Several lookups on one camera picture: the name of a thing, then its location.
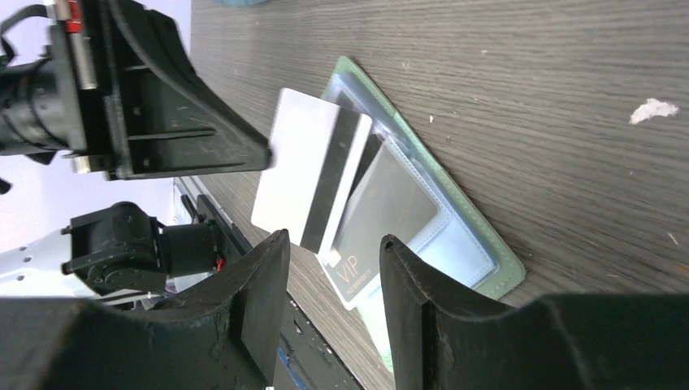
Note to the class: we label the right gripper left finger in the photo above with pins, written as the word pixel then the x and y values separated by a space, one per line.
pixel 183 342

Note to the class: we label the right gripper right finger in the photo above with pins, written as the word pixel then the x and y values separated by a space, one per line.
pixel 444 335

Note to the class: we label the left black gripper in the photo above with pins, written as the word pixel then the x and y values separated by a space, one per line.
pixel 115 89

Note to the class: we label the white magnetic stripe card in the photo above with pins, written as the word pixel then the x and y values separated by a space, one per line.
pixel 316 149

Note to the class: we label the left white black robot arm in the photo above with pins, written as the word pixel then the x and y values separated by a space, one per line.
pixel 119 251

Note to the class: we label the black VIP card in holder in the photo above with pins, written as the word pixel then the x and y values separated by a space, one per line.
pixel 390 199

